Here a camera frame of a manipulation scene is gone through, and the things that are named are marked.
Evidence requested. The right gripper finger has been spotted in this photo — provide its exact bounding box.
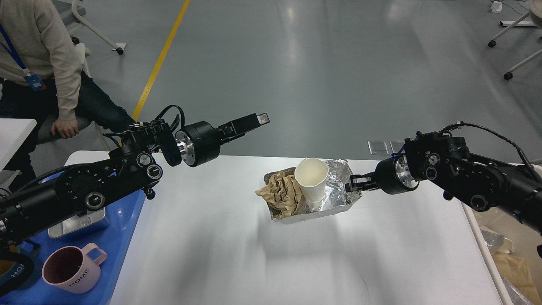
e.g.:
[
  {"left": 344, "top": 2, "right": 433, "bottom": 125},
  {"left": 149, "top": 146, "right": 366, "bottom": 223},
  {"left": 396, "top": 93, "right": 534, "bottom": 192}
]
[
  {"left": 345, "top": 180, "right": 378, "bottom": 193},
  {"left": 350, "top": 172, "right": 376, "bottom": 182}
]

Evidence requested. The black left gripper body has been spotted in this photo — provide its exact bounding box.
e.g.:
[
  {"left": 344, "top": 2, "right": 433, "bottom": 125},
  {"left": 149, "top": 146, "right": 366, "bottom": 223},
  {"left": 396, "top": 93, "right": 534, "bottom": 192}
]
[{"left": 175, "top": 121, "right": 221, "bottom": 167}]

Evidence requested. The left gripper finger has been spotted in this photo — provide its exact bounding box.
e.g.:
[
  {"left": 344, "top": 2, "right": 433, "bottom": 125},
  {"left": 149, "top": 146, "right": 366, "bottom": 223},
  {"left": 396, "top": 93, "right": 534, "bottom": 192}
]
[
  {"left": 218, "top": 127, "right": 250, "bottom": 142},
  {"left": 217, "top": 113, "right": 270, "bottom": 132}
]

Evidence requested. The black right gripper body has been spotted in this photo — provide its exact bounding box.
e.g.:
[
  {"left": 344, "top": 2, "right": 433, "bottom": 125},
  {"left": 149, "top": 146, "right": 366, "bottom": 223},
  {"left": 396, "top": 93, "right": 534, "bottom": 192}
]
[{"left": 374, "top": 156, "right": 419, "bottom": 195}]

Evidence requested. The aluminium foil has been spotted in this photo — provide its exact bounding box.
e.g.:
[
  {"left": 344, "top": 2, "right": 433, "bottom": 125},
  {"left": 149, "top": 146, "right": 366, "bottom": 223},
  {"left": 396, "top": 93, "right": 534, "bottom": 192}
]
[{"left": 268, "top": 159, "right": 362, "bottom": 225}]

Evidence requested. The white paper cup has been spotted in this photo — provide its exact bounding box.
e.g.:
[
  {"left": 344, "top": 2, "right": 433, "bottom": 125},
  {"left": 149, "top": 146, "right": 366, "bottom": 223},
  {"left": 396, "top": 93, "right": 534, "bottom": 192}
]
[{"left": 294, "top": 158, "right": 329, "bottom": 211}]

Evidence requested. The brown paper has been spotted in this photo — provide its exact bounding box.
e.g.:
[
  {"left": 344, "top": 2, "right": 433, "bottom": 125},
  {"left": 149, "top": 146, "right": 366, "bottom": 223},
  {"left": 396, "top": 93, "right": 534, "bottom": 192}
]
[{"left": 255, "top": 167, "right": 308, "bottom": 220}]

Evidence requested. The metal rectangular tin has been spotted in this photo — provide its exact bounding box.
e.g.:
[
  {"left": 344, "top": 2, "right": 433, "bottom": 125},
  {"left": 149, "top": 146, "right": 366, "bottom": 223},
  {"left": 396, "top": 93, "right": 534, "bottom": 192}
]
[{"left": 47, "top": 208, "right": 111, "bottom": 239}]

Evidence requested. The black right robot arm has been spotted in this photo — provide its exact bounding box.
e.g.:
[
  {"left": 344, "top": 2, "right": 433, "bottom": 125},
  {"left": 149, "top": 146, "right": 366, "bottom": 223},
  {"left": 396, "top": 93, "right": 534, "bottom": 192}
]
[{"left": 345, "top": 121, "right": 542, "bottom": 233}]

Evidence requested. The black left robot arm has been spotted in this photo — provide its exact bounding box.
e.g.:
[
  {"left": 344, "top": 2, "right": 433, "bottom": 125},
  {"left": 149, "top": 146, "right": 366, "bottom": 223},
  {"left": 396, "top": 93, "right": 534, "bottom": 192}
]
[{"left": 1, "top": 105, "right": 270, "bottom": 295}]

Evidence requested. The person's hand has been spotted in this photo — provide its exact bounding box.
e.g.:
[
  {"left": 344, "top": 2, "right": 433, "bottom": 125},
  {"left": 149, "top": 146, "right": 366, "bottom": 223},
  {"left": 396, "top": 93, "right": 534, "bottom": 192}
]
[{"left": 50, "top": 119, "right": 80, "bottom": 139}]

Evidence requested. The floor socket plate right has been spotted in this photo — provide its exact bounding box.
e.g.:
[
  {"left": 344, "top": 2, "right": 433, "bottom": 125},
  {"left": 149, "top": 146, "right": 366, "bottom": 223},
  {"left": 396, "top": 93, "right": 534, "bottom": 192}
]
[{"left": 390, "top": 141, "right": 404, "bottom": 154}]

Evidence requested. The floor socket plate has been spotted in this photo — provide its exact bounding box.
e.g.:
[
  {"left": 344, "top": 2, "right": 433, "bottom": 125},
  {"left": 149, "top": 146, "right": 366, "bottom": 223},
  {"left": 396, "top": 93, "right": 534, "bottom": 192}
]
[
  {"left": 390, "top": 141, "right": 404, "bottom": 154},
  {"left": 368, "top": 141, "right": 390, "bottom": 155}
]

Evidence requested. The floor socket plate left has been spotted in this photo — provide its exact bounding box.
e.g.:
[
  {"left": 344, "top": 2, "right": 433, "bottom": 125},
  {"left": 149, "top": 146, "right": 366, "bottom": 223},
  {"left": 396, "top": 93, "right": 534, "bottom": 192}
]
[{"left": 368, "top": 141, "right": 390, "bottom": 155}]

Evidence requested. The blue plastic tray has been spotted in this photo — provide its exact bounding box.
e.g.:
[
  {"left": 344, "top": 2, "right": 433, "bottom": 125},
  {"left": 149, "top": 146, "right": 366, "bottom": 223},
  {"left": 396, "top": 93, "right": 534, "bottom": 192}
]
[{"left": 1, "top": 190, "right": 146, "bottom": 305}]

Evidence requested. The beige waste bin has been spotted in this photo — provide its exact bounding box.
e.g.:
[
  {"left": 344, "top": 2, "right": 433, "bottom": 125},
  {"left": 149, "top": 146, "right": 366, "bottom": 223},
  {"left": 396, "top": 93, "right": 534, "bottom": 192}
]
[{"left": 463, "top": 205, "right": 542, "bottom": 305}]

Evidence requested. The person in beige sweater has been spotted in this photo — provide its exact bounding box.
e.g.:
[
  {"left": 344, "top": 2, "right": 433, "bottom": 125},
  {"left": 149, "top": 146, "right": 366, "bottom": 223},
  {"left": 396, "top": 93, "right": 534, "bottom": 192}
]
[{"left": 0, "top": 0, "right": 134, "bottom": 191}]

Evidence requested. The white side table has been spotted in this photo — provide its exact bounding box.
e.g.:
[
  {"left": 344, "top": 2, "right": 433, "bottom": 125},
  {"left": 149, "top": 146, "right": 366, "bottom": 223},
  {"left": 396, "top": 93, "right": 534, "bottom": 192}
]
[{"left": 0, "top": 118, "right": 36, "bottom": 170}]

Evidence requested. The white chair base right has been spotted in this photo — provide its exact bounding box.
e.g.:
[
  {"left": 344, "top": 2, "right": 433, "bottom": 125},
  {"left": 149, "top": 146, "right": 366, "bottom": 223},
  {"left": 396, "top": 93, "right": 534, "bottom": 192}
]
[{"left": 487, "top": 0, "right": 542, "bottom": 81}]

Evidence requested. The dark blue mug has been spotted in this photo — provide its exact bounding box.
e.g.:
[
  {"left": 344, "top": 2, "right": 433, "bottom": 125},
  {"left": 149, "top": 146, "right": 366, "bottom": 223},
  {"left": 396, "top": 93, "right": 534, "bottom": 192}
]
[{"left": 0, "top": 249, "right": 43, "bottom": 290}]

